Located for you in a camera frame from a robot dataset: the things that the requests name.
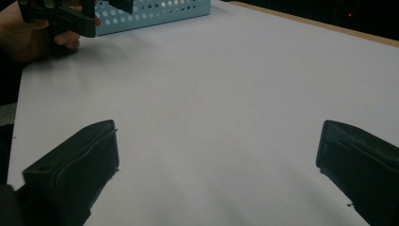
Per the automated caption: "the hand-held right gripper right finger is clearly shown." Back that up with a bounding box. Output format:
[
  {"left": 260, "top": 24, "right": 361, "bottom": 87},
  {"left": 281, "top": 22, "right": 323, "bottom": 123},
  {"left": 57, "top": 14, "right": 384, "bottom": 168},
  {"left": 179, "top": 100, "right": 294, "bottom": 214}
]
[{"left": 315, "top": 120, "right": 399, "bottom": 226}]

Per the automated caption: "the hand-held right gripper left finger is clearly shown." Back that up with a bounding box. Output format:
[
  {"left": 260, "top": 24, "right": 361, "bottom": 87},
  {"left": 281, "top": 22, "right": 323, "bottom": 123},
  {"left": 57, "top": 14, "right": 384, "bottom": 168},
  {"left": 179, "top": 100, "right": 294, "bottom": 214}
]
[{"left": 22, "top": 119, "right": 120, "bottom": 226}]

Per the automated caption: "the light blue perforated basket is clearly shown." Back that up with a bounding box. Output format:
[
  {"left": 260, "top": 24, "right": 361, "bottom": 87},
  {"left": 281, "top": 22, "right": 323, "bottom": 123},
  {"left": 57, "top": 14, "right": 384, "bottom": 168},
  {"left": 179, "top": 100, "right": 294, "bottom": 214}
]
[{"left": 93, "top": 0, "right": 212, "bottom": 37}]

